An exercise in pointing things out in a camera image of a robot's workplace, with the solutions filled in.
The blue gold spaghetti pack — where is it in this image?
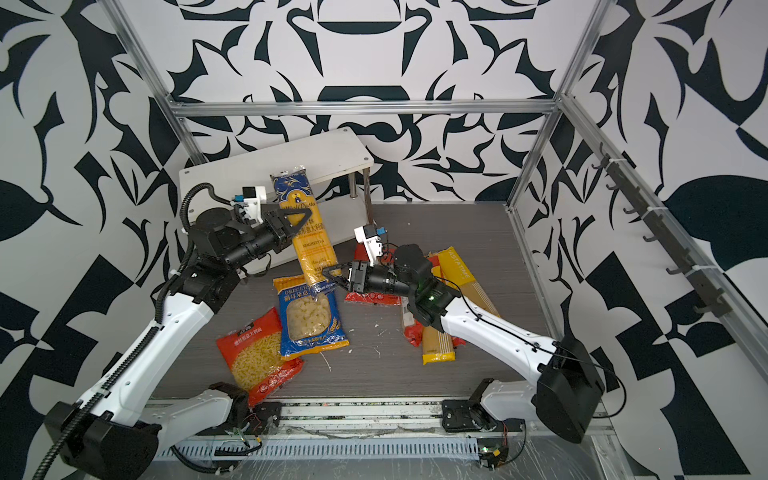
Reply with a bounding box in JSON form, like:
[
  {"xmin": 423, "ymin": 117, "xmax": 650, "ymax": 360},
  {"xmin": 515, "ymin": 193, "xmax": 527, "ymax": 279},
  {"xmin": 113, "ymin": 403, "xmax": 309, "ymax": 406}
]
[{"xmin": 271, "ymin": 169, "xmax": 338, "ymax": 298}]

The red spaghetti pack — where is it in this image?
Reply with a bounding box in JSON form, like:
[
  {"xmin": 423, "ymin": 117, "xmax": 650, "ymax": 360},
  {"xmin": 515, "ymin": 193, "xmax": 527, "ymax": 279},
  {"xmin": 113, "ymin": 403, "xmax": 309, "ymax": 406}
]
[{"xmin": 401, "ymin": 298, "xmax": 424, "ymax": 347}]

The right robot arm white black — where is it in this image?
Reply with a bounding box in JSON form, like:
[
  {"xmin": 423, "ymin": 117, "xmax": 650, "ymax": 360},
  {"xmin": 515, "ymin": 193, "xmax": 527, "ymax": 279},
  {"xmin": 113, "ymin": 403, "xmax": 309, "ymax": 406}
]
[{"xmin": 322, "ymin": 244, "xmax": 605, "ymax": 444}]

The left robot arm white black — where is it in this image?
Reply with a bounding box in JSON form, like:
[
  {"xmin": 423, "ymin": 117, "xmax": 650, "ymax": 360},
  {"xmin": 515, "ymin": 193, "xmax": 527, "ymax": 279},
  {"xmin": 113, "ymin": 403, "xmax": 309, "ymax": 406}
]
[{"xmin": 33, "ymin": 200, "xmax": 312, "ymax": 479}]

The blue orecchiette pasta bag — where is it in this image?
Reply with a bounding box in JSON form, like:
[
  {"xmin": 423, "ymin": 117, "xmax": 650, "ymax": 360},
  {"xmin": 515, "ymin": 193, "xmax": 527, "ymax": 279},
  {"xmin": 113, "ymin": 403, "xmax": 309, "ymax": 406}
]
[{"xmin": 273, "ymin": 276, "xmax": 349, "ymax": 361}]

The red macaroni bag centre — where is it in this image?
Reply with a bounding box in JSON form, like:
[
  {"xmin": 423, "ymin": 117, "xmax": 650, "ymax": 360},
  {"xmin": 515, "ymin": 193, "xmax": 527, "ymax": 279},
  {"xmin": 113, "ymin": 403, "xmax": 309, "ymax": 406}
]
[{"xmin": 344, "ymin": 242, "xmax": 403, "ymax": 307}]

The red macaroni bag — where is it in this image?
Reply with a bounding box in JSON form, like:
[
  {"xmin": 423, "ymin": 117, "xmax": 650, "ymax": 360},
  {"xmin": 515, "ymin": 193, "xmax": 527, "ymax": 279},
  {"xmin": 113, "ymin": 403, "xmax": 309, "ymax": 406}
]
[
  {"xmin": 216, "ymin": 308, "xmax": 304, "ymax": 408},
  {"xmin": 344, "ymin": 242, "xmax": 403, "ymax": 307}
]

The white two-tier shelf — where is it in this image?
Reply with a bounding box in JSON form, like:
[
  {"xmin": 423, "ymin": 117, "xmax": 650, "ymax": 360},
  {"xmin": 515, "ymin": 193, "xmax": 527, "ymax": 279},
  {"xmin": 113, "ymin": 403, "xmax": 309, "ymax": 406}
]
[{"xmin": 178, "ymin": 126, "xmax": 379, "ymax": 282}]

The yellow Pastatime spaghetti pack right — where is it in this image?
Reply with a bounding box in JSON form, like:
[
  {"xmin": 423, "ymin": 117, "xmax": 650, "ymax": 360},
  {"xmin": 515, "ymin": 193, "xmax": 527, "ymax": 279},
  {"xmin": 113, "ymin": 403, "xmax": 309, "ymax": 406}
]
[{"xmin": 428, "ymin": 247, "xmax": 499, "ymax": 317}]

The yellow pastatime spaghetti pack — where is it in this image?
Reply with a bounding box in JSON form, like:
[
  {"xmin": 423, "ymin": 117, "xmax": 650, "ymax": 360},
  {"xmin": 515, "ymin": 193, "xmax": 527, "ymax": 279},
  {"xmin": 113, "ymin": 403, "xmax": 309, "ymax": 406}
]
[
  {"xmin": 428, "ymin": 247, "xmax": 499, "ymax": 317},
  {"xmin": 421, "ymin": 327, "xmax": 456, "ymax": 365}
]

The yellow Pastatime spaghetti pack front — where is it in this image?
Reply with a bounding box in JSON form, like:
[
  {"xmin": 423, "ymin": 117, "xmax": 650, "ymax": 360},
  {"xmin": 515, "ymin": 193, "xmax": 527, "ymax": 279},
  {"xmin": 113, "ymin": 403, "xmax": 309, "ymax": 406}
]
[{"xmin": 421, "ymin": 327, "xmax": 456, "ymax": 365}]

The red macaroni bag near left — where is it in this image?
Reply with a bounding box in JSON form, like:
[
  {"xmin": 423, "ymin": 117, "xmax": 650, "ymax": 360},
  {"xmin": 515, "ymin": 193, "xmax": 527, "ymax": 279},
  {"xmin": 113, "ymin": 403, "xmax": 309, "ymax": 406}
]
[{"xmin": 216, "ymin": 308, "xmax": 304, "ymax": 408}]

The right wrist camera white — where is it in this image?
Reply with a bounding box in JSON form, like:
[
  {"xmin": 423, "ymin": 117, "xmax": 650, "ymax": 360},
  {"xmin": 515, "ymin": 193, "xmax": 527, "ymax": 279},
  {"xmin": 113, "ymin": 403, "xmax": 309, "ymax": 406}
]
[{"xmin": 354, "ymin": 224, "xmax": 386, "ymax": 266}]

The black corrugated cable hose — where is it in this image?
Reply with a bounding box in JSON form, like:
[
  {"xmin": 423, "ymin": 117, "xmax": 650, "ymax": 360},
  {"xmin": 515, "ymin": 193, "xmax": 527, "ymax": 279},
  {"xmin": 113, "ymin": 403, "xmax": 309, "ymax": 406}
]
[{"xmin": 31, "ymin": 181, "xmax": 232, "ymax": 480}]

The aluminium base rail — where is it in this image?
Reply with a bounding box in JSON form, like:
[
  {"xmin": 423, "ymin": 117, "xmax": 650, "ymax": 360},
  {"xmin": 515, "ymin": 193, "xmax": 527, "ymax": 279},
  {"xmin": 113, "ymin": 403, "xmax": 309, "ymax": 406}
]
[{"xmin": 143, "ymin": 393, "xmax": 619, "ymax": 442}]

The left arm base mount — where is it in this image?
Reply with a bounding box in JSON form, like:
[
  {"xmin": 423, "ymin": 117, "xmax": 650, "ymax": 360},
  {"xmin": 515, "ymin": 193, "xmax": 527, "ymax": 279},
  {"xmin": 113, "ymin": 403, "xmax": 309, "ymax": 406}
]
[{"xmin": 198, "ymin": 382, "xmax": 283, "ymax": 436}]

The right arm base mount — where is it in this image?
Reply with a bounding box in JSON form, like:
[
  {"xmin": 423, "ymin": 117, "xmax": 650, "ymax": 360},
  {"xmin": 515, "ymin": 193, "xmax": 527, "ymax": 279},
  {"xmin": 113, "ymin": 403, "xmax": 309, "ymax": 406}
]
[{"xmin": 441, "ymin": 378, "xmax": 524, "ymax": 433}]

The white slotted cable duct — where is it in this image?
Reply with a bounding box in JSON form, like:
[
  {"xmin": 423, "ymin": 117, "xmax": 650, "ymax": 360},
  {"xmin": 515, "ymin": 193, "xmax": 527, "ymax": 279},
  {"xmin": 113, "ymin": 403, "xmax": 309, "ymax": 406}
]
[{"xmin": 178, "ymin": 437, "xmax": 480, "ymax": 462}]

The black hook rail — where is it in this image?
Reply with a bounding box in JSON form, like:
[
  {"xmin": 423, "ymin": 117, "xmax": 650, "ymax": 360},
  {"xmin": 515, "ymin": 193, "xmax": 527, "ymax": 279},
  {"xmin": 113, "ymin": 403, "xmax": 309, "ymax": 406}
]
[{"xmin": 593, "ymin": 142, "xmax": 733, "ymax": 318}]

